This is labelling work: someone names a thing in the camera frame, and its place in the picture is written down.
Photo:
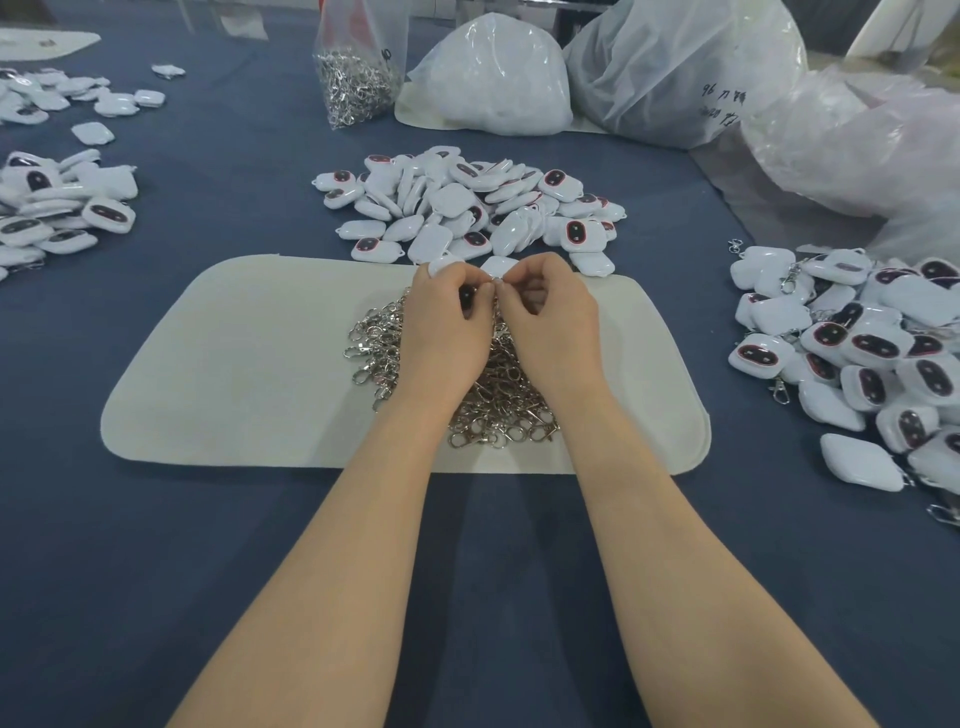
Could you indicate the person's left forearm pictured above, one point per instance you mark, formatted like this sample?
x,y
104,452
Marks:
x,y
345,570

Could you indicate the white plastic sheet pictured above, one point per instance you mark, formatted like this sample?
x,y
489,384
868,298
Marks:
x,y
909,23

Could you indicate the large translucent plastic bag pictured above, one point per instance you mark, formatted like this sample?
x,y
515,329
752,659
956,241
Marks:
x,y
678,72

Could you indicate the person's right hand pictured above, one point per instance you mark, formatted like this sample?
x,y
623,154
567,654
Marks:
x,y
558,323

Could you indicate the round white plastic bag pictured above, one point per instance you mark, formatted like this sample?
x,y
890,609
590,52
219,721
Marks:
x,y
489,72

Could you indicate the person's right forearm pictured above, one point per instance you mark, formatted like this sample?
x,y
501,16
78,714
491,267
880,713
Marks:
x,y
683,570

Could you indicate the white fob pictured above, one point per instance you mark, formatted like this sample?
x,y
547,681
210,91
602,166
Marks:
x,y
483,290

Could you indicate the person's left hand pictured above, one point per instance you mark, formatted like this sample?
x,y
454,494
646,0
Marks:
x,y
443,333

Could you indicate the cream felt work mat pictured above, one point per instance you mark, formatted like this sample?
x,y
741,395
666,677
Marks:
x,y
233,360

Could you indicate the crumpled clear plastic bag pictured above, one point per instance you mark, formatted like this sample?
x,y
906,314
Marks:
x,y
867,147

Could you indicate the flat white board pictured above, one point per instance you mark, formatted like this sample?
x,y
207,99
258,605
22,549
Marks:
x,y
45,44

